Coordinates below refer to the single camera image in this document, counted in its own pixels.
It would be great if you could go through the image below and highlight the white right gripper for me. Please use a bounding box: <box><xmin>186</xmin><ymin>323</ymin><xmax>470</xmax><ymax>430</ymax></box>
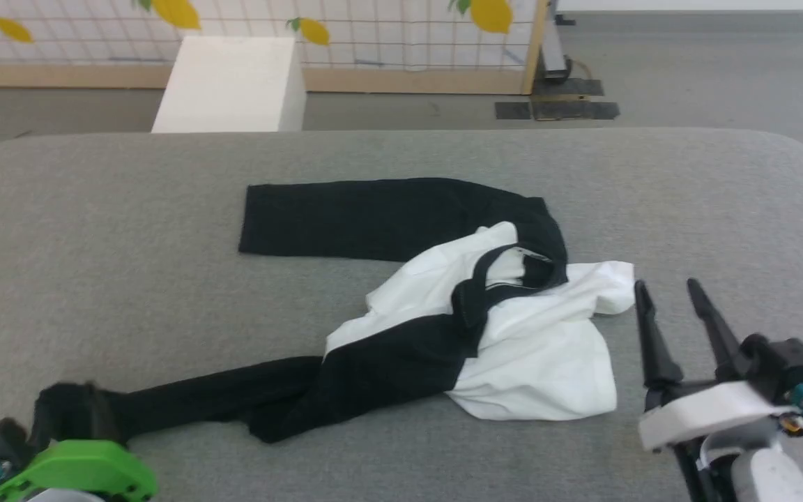
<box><xmin>634</xmin><ymin>277</ymin><xmax>793</xmax><ymax>461</ymax></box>

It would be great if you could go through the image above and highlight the grey metal stand post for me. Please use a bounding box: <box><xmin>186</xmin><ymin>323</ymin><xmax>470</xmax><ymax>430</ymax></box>
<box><xmin>540</xmin><ymin>13</ymin><xmax>576</xmax><ymax>82</ymax></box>

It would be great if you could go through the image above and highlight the white rectangular box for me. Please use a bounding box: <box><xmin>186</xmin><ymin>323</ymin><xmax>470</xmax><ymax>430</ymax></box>
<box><xmin>151</xmin><ymin>36</ymin><xmax>307</xmax><ymax>133</ymax></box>

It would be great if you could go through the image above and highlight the white wire grid panel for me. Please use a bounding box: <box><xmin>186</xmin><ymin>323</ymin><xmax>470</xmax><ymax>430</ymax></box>
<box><xmin>0</xmin><ymin>0</ymin><xmax>539</xmax><ymax>71</ymax></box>

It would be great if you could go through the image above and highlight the black and white long-sleeve shirt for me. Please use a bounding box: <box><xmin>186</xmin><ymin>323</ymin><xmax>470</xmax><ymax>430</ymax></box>
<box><xmin>36</xmin><ymin>178</ymin><xmax>636</xmax><ymax>447</ymax></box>

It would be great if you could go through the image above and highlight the yellow lemon decoration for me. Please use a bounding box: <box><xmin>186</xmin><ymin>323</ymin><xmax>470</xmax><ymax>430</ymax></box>
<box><xmin>137</xmin><ymin>0</ymin><xmax>202</xmax><ymax>31</ymax></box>
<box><xmin>450</xmin><ymin>0</ymin><xmax>514</xmax><ymax>35</ymax></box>
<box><xmin>287</xmin><ymin>16</ymin><xmax>331</xmax><ymax>47</ymax></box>
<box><xmin>0</xmin><ymin>15</ymin><xmax>35</xmax><ymax>45</ymax></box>

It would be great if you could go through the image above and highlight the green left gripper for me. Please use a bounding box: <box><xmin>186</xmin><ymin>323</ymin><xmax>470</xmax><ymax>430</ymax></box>
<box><xmin>0</xmin><ymin>382</ymin><xmax>159</xmax><ymax>502</ymax></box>

